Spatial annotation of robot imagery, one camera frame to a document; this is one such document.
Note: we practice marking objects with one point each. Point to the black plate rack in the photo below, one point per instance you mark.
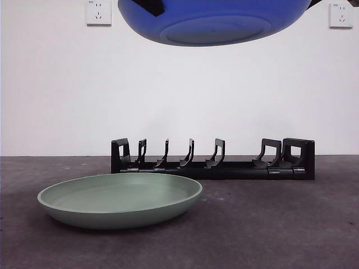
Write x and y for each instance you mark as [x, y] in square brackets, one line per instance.
[238, 173]

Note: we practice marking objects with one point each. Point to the white wall socket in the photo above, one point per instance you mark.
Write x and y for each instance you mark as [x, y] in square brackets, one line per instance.
[98, 14]
[340, 16]

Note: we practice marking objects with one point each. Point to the green round plate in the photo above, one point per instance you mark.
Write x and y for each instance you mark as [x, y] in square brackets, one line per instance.
[120, 213]

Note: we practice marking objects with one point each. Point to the blue round plate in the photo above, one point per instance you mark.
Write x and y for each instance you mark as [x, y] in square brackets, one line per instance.
[213, 28]

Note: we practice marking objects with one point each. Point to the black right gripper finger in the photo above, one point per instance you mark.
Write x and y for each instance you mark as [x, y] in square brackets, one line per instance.
[313, 4]

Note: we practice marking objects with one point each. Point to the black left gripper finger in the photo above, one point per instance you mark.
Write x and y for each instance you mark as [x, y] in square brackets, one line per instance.
[150, 7]

